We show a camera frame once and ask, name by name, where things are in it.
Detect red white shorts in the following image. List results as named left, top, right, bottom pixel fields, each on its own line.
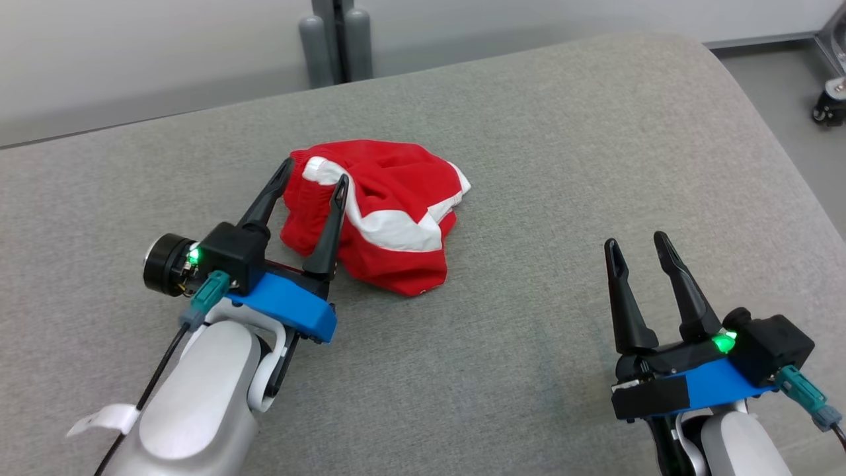
left=280, top=139, right=472, bottom=297

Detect white cable label tag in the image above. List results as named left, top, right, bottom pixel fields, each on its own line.
left=66, top=403, right=141, bottom=438

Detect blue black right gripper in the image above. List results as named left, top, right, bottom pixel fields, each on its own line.
left=603, top=231, right=775, bottom=422

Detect grey partition post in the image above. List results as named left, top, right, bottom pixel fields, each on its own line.
left=299, top=0, right=374, bottom=90

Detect metal frame with caster wheel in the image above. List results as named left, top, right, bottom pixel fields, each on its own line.
left=812, top=7, right=846, bottom=126

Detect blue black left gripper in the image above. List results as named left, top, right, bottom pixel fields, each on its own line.
left=228, top=157, right=350, bottom=345

